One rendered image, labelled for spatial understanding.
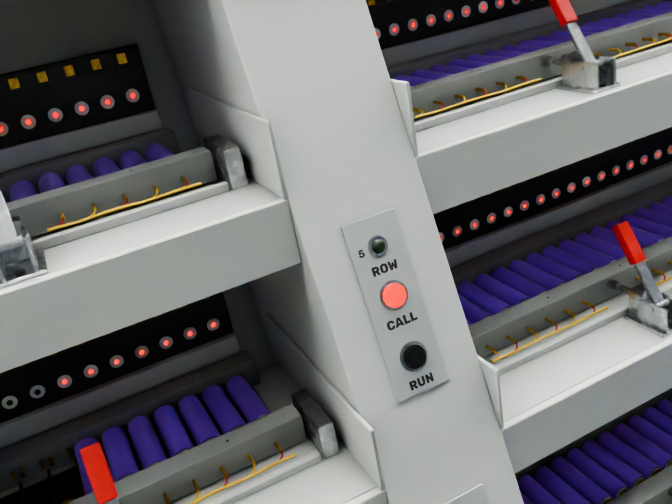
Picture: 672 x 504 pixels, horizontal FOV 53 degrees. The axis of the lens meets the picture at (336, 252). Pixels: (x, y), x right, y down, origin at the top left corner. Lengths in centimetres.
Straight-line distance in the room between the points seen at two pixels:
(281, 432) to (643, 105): 38
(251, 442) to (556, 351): 25
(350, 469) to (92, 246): 23
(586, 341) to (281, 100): 32
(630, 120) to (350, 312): 28
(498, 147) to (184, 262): 23
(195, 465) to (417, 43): 43
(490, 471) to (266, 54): 32
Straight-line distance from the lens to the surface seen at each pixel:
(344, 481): 48
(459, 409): 48
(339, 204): 44
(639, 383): 59
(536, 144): 52
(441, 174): 48
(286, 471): 49
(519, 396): 53
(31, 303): 41
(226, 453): 50
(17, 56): 63
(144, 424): 56
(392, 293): 44
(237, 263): 43
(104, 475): 45
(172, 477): 49
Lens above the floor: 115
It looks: 5 degrees down
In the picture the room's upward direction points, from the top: 18 degrees counter-clockwise
